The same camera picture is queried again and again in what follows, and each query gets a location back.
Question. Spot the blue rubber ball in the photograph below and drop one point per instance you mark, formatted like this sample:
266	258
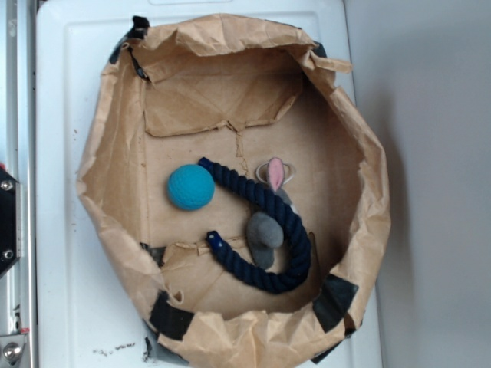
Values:
190	187

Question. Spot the brown paper-lined cardboard box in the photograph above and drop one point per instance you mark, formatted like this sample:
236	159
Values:
237	91

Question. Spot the grey plush mouse toy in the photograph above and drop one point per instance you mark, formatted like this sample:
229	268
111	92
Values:
263	233

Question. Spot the white plastic bin lid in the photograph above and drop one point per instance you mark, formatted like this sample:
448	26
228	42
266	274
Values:
85	318

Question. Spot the black metal bracket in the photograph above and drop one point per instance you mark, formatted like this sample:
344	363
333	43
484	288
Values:
10	221

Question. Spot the aluminium frame rail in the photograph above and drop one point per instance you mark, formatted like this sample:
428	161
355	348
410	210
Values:
19	323

